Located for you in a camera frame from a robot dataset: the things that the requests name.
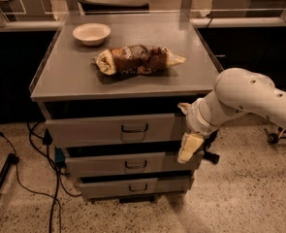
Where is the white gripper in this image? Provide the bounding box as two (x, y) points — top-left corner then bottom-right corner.
(177, 95), (222, 163)

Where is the grey top drawer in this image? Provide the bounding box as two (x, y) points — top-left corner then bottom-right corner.
(46, 114), (186, 148)

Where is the grey drawer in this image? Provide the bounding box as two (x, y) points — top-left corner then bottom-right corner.
(66, 150), (203, 178)
(79, 176), (193, 200)
(46, 114), (186, 148)

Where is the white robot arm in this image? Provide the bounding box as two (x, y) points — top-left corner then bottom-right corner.
(177, 68), (286, 163)

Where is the grey drawer cabinet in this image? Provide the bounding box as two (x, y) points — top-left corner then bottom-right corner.
(28, 14), (224, 204)

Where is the grey bottom drawer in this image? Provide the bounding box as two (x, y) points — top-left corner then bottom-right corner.
(79, 176), (193, 200)

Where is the grey middle drawer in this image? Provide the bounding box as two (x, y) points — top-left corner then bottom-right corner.
(66, 150), (203, 178)

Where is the black caster foot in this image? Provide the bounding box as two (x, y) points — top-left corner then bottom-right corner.
(204, 151), (220, 164)

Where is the brown chip bag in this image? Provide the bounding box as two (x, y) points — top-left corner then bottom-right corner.
(93, 45), (185, 76)

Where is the wheeled cart base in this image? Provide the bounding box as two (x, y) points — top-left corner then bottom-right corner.
(264, 127), (286, 145)

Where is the white bowl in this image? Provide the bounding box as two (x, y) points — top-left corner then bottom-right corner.
(73, 23), (111, 46)

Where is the black stand leg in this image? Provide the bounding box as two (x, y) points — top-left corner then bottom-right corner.
(0, 153), (19, 189)

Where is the black floor cable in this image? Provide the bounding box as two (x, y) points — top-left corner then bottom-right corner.
(0, 121), (82, 233)

